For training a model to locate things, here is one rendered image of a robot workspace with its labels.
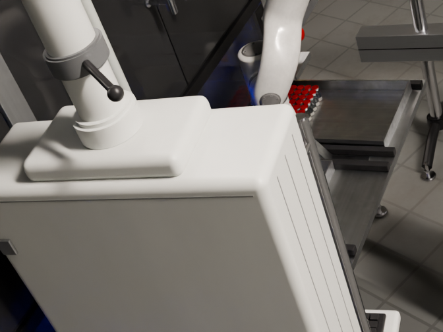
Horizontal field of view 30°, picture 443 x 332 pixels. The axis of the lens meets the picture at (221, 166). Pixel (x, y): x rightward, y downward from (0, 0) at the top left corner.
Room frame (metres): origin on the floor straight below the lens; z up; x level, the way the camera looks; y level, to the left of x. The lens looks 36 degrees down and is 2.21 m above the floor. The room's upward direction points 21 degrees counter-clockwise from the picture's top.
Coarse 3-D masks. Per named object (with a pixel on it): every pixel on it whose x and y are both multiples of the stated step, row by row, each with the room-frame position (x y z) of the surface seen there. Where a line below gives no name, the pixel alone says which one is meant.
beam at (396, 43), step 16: (368, 32) 2.72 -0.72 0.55; (384, 32) 2.68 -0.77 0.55; (400, 32) 2.64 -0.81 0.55; (416, 32) 2.60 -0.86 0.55; (432, 32) 2.55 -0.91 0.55; (368, 48) 2.70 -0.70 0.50; (384, 48) 2.66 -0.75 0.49; (400, 48) 2.62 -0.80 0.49; (416, 48) 2.58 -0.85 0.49; (432, 48) 2.55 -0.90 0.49
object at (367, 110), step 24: (336, 96) 1.92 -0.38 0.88; (360, 96) 1.87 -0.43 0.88; (384, 96) 1.83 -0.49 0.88; (408, 96) 1.79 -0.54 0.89; (312, 120) 1.85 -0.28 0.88; (336, 120) 1.81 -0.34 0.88; (360, 120) 1.77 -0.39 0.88; (384, 120) 1.73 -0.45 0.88; (336, 144) 1.69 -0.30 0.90; (360, 144) 1.65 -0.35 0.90; (384, 144) 1.61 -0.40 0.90
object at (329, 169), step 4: (324, 160) 1.62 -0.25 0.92; (328, 160) 1.62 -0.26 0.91; (324, 164) 1.62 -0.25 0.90; (328, 164) 1.60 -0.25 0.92; (332, 164) 1.61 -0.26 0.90; (324, 168) 1.63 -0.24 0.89; (328, 168) 1.59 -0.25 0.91; (332, 168) 1.61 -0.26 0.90; (324, 172) 1.62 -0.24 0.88; (328, 172) 1.59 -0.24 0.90; (332, 172) 1.60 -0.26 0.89; (328, 176) 1.58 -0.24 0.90; (328, 180) 1.58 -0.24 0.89
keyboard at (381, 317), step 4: (368, 316) 1.17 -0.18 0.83; (372, 316) 1.17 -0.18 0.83; (376, 316) 1.17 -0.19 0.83; (380, 316) 1.17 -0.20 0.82; (384, 316) 1.17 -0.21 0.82; (368, 320) 1.17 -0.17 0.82; (372, 320) 1.16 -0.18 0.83; (376, 320) 1.16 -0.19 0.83; (380, 320) 1.16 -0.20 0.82; (384, 320) 1.16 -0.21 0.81; (372, 324) 1.15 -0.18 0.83; (376, 324) 1.15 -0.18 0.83; (380, 324) 1.15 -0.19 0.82; (384, 324) 1.15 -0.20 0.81; (372, 328) 1.14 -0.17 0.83; (376, 328) 1.14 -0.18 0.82; (380, 328) 1.14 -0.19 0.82
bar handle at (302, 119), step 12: (300, 120) 1.03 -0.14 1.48; (312, 132) 1.03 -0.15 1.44; (312, 144) 1.03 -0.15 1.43; (312, 156) 1.03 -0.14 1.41; (312, 168) 1.03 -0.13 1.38; (324, 180) 1.03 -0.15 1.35; (324, 192) 1.03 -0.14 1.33; (324, 204) 1.03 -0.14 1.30; (336, 216) 1.03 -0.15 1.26; (336, 228) 1.03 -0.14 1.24; (336, 240) 1.03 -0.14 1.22; (348, 264) 1.03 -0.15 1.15; (348, 276) 1.03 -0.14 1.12; (348, 288) 1.03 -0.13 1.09; (360, 300) 1.03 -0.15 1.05; (360, 312) 1.03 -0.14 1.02; (360, 324) 1.03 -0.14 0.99
